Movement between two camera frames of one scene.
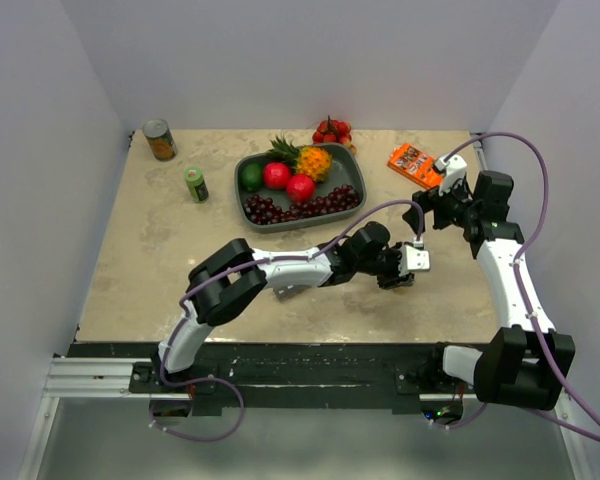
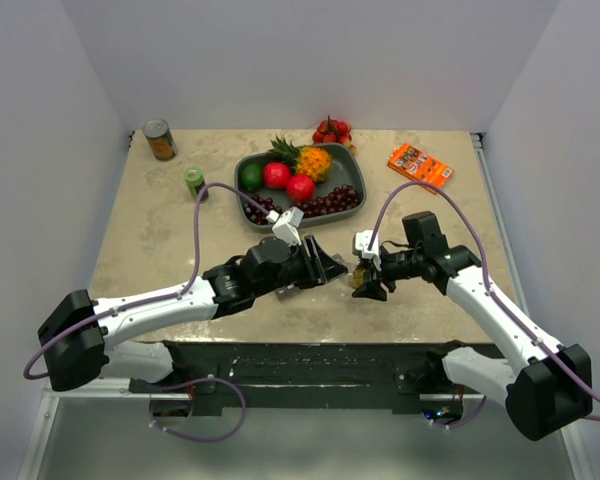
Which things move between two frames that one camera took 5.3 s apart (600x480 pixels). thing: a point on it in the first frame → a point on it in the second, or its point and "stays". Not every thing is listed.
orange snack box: x=416 y=164 stays
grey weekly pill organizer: x=287 y=292 stays
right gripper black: x=431 y=201 → x=372 y=289
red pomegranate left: x=276 y=175 stays
